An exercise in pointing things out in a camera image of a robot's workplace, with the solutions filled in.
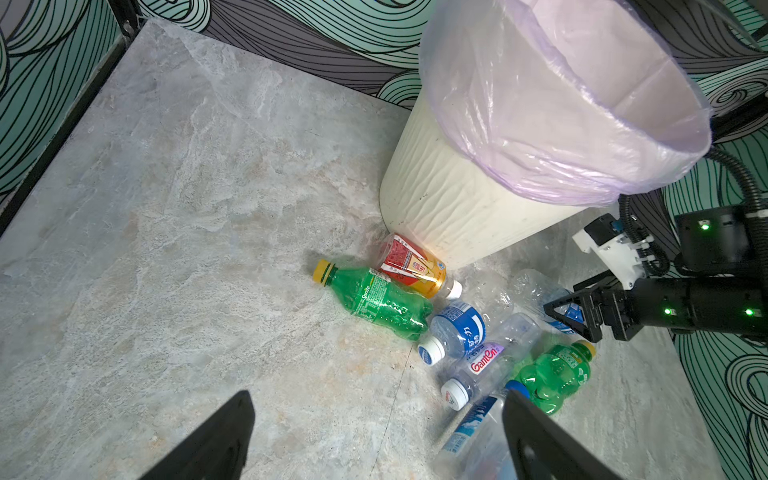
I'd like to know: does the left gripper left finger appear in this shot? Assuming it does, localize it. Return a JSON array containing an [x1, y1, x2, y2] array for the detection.
[[140, 390, 256, 480]]

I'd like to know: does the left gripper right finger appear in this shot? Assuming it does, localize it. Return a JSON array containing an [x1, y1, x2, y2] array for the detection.
[[502, 390, 622, 480]]

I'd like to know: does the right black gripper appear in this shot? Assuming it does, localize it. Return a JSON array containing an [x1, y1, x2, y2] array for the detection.
[[543, 277, 767, 343]]

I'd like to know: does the green bottle yellow cap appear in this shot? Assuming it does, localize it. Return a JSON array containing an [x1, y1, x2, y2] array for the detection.
[[312, 260, 433, 341], [516, 340, 597, 415]]

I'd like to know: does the clear bottle blue label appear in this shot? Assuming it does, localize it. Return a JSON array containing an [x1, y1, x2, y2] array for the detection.
[[510, 269, 575, 335]]

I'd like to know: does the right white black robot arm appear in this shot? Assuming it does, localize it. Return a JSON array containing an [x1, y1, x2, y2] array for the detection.
[[546, 1, 767, 342]]

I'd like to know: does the cream ribbed waste bin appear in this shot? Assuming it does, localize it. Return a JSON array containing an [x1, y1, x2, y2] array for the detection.
[[379, 93, 583, 269]]

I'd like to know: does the pink plastic bin liner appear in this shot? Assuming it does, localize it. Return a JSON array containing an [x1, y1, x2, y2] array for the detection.
[[419, 1, 712, 206]]

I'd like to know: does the sky label clear bottle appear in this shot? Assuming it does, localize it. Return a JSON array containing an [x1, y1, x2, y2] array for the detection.
[[432, 394, 517, 479]]

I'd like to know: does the clear Ganten bottle white cap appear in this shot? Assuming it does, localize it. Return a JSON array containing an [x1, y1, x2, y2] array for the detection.
[[440, 313, 542, 411]]

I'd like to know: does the blue label bottle white cap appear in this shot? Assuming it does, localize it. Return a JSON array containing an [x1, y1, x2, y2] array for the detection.
[[417, 283, 515, 366]]

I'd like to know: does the red yellow label bottle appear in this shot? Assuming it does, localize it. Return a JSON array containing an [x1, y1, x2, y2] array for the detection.
[[376, 233, 463, 301]]

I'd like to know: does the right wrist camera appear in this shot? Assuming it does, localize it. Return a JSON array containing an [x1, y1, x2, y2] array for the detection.
[[572, 213, 654, 290]]

